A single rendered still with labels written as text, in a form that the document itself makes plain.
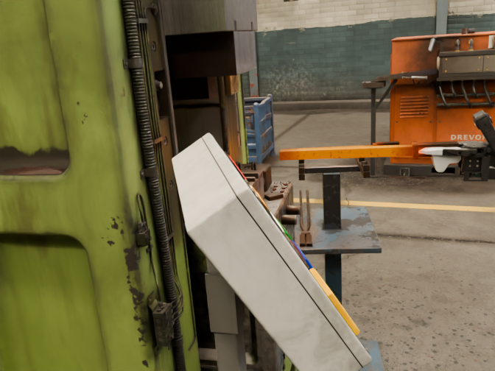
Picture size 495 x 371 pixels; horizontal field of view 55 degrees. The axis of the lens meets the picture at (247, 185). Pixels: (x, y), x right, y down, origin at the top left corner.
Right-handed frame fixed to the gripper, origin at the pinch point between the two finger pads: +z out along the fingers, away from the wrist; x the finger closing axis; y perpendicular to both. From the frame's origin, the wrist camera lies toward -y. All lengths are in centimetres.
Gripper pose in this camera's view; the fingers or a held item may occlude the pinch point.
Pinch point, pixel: (424, 147)
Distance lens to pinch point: 122.8
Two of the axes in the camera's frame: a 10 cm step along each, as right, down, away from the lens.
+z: -9.7, -0.2, 2.4
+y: 0.5, 9.6, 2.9
